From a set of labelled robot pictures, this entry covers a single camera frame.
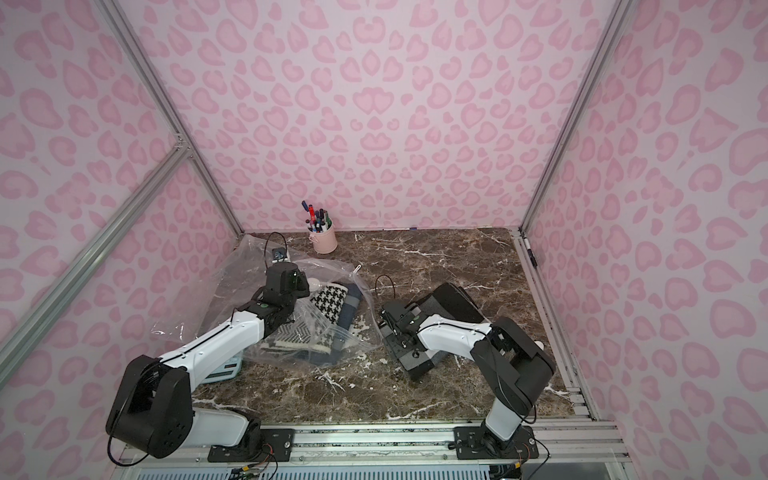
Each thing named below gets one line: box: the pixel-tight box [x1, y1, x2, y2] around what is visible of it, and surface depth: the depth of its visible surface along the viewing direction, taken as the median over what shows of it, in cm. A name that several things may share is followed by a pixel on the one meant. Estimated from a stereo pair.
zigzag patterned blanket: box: [266, 320, 331, 355], surface depth 84 cm
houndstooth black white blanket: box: [310, 283, 349, 324], surface depth 92 cm
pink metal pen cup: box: [307, 218, 338, 254], surface depth 110 cm
